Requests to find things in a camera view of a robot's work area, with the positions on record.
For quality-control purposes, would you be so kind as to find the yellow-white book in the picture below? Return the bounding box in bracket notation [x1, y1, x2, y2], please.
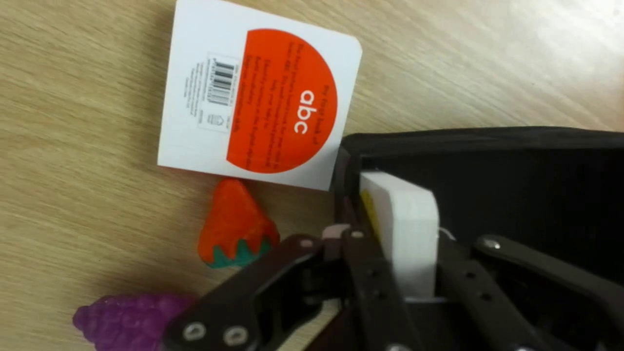
[358, 172, 438, 299]

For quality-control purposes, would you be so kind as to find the purple grape plush toy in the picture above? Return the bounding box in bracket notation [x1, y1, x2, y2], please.
[71, 295, 194, 351]

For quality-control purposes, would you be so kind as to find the red strawberry plush toy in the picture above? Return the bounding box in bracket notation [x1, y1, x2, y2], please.
[196, 178, 280, 270]

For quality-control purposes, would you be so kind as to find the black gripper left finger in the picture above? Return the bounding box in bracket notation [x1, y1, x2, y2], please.
[161, 231, 416, 351]

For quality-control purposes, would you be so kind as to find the orange-white abc book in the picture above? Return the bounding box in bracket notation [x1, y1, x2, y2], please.
[157, 0, 362, 192]

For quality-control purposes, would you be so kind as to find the black fabric box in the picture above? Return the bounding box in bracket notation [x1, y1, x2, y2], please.
[331, 127, 624, 282]

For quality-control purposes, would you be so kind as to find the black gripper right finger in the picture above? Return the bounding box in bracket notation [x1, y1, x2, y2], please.
[436, 235, 624, 351]

